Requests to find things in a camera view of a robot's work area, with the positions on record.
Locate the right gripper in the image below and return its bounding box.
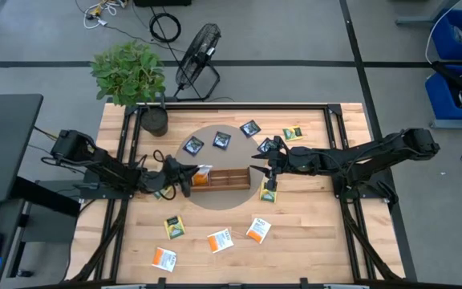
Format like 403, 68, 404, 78
249, 136, 298, 180

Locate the orange white tea bag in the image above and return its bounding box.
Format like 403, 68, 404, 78
245, 217, 273, 245
192, 163, 213, 188
151, 246, 178, 274
206, 228, 235, 254

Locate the blue storage bin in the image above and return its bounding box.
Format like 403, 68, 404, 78
424, 63, 462, 121
431, 8, 462, 62

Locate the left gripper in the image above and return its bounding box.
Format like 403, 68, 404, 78
159, 155, 200, 192

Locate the black desk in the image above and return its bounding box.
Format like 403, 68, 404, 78
0, 93, 44, 204

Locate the yellow green tea bag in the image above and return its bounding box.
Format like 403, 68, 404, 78
152, 186, 172, 201
282, 124, 303, 142
163, 214, 187, 241
258, 186, 278, 204

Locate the wooden tea organizer box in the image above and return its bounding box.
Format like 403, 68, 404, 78
189, 166, 252, 193

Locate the black equipment box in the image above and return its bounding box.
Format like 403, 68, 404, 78
133, 0, 193, 8

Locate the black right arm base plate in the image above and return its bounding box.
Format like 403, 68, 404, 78
330, 166, 392, 201

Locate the dark grey plant pot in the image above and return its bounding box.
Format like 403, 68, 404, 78
140, 104, 170, 137

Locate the green leafy plant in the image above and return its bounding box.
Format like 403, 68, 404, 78
89, 39, 167, 108

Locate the black desk crossbeam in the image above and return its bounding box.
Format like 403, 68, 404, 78
12, 176, 82, 218

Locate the black metal bar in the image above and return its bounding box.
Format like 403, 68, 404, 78
431, 59, 462, 101

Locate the black floor fan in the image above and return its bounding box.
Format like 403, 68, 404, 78
173, 22, 222, 103

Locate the dark blue tea bag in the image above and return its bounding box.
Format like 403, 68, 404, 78
238, 120, 261, 139
182, 135, 205, 157
212, 131, 233, 152
257, 136, 281, 156

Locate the white and yellow cable bundle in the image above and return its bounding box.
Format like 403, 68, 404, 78
82, 0, 130, 30

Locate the round grey mat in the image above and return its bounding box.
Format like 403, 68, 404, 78
172, 124, 266, 212

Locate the coiled black cable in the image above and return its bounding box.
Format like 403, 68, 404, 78
148, 11, 183, 44

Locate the grey cart base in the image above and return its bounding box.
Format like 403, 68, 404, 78
429, 116, 462, 130

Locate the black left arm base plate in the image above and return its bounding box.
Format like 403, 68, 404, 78
79, 168, 136, 201

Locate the black aluminium table frame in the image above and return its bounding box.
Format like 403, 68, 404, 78
64, 102, 419, 289

